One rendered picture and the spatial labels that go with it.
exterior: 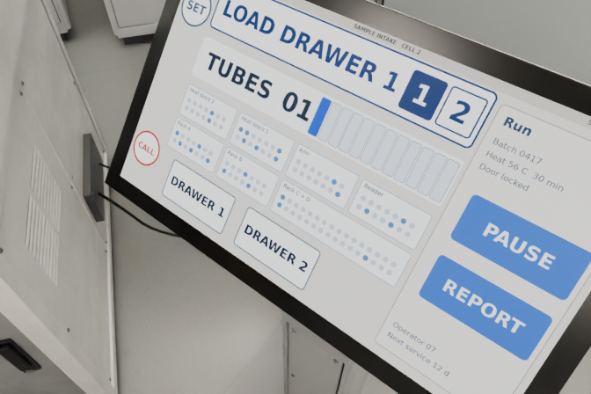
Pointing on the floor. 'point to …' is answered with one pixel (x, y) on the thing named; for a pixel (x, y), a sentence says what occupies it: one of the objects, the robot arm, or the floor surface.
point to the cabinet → (54, 226)
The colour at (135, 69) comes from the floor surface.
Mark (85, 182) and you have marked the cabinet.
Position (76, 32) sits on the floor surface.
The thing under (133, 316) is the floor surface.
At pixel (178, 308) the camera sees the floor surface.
